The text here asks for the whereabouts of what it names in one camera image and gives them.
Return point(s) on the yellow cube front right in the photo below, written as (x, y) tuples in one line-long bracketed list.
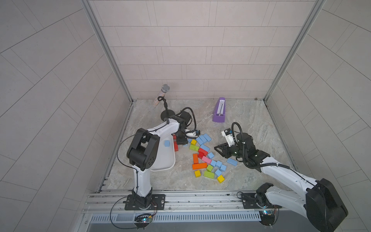
[(220, 179)]

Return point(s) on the rhinestone silver microphone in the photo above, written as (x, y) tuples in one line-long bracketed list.
[(164, 89)]

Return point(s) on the red block by tray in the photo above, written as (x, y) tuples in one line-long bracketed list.
[(175, 145)]

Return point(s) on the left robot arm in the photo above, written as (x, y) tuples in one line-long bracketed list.
[(153, 149)]

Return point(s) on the green block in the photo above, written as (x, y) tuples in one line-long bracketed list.
[(194, 148), (208, 174)]

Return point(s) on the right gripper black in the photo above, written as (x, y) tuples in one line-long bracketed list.
[(224, 149)]

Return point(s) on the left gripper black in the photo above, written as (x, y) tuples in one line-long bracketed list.
[(183, 141)]

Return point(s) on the long orange block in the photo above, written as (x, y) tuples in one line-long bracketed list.
[(199, 166)]

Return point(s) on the green block upper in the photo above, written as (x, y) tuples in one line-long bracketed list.
[(194, 148)]

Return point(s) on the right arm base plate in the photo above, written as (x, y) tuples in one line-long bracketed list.
[(254, 201)]

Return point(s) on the purple metronome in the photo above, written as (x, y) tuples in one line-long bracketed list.
[(219, 111)]

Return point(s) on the green block front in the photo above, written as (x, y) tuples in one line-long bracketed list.
[(208, 174)]

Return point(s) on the white plastic tray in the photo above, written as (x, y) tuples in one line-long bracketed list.
[(165, 159)]

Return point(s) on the red block centre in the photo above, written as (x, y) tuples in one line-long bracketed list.
[(202, 153)]

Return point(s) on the short orange block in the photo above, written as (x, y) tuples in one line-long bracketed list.
[(195, 159)]

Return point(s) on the black microphone stand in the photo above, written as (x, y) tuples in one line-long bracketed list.
[(166, 113)]

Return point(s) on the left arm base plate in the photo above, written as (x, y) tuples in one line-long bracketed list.
[(153, 202)]

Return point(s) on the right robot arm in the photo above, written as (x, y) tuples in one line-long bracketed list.
[(316, 200)]

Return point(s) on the lone blue block right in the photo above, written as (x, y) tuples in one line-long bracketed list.
[(232, 161)]

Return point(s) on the yellow cube front left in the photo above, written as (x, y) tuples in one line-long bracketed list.
[(197, 173)]

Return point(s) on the pink block centre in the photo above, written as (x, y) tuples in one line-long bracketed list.
[(206, 160)]

